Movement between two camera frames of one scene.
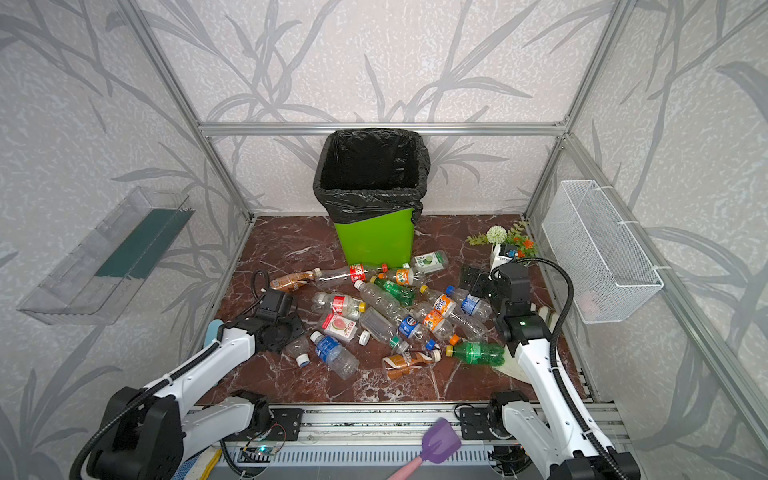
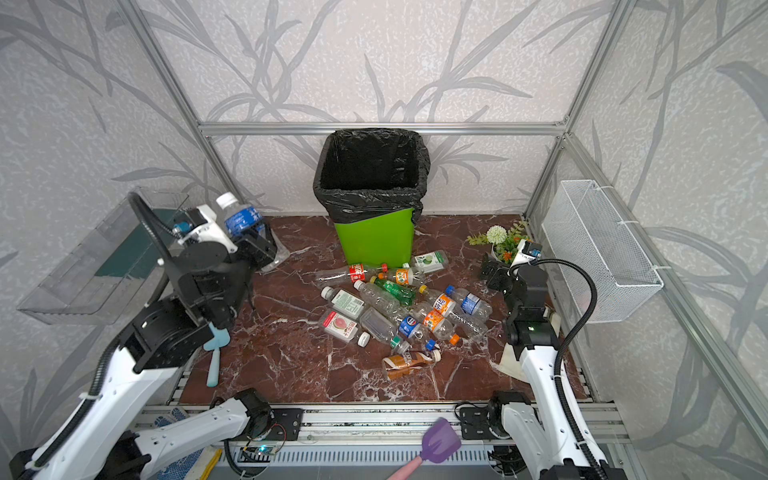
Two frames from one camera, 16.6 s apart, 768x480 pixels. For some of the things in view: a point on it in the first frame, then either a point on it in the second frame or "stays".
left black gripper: x=287 y=335 to x=255 y=245
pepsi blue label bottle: x=411 y=328 stays
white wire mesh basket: x=604 y=274 stays
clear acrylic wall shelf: x=99 y=278 stays
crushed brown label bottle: x=400 y=366 stays
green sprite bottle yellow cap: x=404 y=295 stays
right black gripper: x=475 y=280 to x=501 y=276
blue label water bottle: x=337 y=358 to x=239 y=219
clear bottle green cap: x=380 y=325 stays
